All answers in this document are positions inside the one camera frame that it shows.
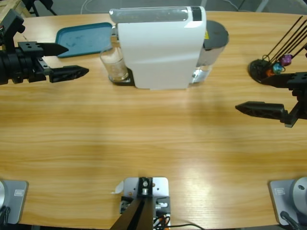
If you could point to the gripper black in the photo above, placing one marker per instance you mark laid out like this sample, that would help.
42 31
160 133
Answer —
301 105
16 69

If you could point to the clear drinking glass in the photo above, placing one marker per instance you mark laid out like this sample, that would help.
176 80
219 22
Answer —
117 69

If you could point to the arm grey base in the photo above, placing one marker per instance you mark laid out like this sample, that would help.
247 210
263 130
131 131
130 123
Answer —
283 198
14 198

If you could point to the orange coffee capsule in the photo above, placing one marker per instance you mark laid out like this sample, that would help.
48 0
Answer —
270 73

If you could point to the teal coffee capsule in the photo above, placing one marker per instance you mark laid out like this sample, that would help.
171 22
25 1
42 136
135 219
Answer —
277 68

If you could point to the purple coffee capsule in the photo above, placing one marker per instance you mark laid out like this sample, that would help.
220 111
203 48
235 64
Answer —
286 59

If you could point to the white coffee machine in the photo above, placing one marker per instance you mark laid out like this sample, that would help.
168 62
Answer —
156 52

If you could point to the black capsule holder stand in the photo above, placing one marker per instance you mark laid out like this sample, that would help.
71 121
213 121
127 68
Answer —
255 68

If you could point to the teal plastic tray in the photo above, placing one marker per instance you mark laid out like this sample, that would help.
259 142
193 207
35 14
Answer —
84 36

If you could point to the wooden crate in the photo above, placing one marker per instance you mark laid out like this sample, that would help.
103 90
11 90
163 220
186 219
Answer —
9 4

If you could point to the grey water tank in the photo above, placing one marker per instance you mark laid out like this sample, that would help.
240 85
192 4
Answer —
214 33

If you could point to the grey metal leg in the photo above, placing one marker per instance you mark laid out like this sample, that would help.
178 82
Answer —
262 4

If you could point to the white tape strip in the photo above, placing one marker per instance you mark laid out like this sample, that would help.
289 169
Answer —
118 188

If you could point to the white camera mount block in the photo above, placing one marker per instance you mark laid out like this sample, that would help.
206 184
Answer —
160 191

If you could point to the dark camera post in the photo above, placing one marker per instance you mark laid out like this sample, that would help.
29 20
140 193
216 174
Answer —
134 215

